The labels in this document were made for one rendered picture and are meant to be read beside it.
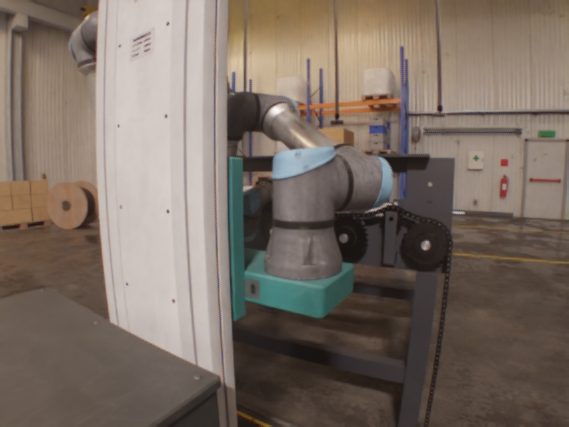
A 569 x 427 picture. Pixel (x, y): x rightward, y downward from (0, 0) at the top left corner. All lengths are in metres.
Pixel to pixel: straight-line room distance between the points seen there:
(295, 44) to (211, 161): 11.73
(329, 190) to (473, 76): 10.18
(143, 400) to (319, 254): 0.35
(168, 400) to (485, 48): 10.87
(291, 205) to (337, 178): 0.10
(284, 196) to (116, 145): 0.37
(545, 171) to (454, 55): 4.15
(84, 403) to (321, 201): 0.45
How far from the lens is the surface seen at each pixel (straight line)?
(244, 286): 0.62
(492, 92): 10.61
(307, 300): 0.56
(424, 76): 10.68
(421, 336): 1.34
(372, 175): 0.65
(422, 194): 1.23
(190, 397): 0.42
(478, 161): 10.14
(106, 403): 0.44
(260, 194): 1.08
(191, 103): 0.54
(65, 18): 12.17
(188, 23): 0.59
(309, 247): 0.57
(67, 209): 7.69
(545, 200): 10.59
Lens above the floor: 1.10
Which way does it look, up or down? 7 degrees down
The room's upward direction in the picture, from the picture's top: straight up
